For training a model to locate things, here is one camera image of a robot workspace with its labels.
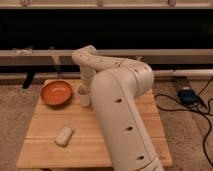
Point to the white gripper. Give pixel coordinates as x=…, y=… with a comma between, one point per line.
x=86, y=75

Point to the white horizontal rail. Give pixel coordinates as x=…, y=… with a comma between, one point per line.
x=42, y=57

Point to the white ceramic cup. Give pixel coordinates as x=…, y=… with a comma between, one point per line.
x=83, y=95

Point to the white rectangular sponge block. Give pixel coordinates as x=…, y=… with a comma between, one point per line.
x=63, y=136

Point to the orange ceramic bowl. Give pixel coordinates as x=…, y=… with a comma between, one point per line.
x=56, y=93

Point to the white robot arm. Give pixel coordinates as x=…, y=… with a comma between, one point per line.
x=114, y=84

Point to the black table leg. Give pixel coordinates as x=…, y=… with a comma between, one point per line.
x=28, y=80

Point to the wooden table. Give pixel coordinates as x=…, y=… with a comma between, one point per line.
x=85, y=148

